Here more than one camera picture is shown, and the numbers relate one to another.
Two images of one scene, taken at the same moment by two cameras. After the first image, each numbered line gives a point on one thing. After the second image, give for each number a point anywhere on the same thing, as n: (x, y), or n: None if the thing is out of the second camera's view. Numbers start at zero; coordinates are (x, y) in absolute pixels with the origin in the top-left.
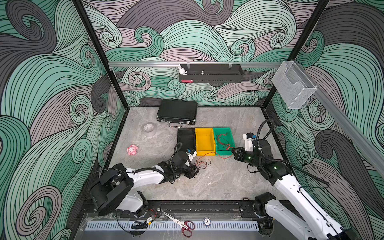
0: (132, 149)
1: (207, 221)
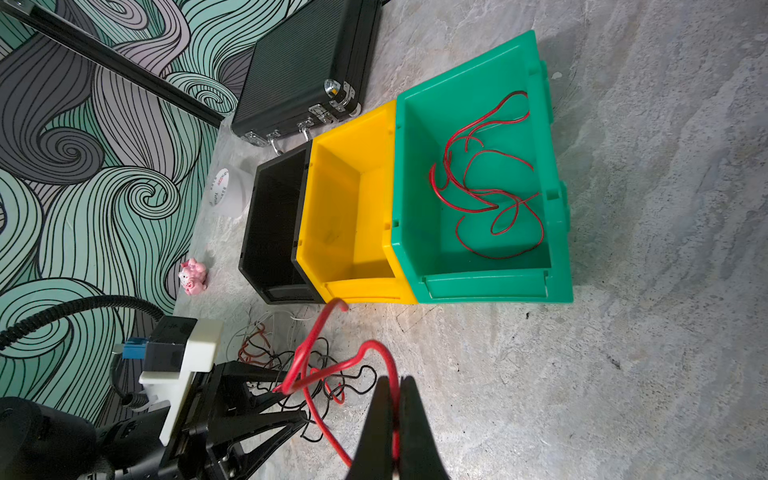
0: (193, 277)
1: None
